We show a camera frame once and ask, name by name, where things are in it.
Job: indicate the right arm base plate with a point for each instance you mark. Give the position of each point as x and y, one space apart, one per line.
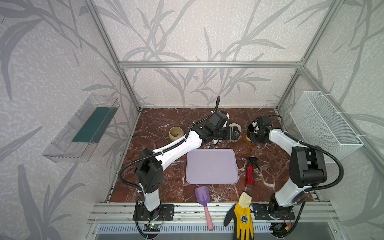
261 211

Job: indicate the clear plastic wall bin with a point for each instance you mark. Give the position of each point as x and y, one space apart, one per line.
79 138

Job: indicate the yellow black work glove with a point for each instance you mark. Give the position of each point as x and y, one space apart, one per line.
240 213

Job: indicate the right brown wooden coaster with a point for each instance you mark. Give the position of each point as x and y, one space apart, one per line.
247 140

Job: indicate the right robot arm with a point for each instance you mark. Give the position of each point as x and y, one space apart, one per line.
307 165

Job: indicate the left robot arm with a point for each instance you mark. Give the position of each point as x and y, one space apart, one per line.
149 171

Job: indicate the green circuit board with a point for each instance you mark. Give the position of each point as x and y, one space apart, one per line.
152 227

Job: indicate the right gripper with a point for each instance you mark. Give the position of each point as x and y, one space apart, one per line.
253 134

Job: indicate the lavender plastic tray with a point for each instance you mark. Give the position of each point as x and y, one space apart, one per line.
212 166

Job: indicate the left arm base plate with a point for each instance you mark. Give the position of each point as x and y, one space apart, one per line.
165 212

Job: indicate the beige ceramic mug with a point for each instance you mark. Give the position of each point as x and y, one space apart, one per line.
176 133

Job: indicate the lavender mug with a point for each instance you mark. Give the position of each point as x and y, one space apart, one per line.
234 132

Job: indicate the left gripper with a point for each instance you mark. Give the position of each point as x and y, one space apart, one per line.
231 133

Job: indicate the purple pink scoop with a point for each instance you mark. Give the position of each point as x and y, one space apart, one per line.
203 198

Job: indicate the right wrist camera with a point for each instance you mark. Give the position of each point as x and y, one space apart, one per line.
255 125

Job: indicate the black mug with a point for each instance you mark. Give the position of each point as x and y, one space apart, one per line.
251 132

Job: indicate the white wire mesh basket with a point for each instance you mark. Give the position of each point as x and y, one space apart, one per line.
320 124

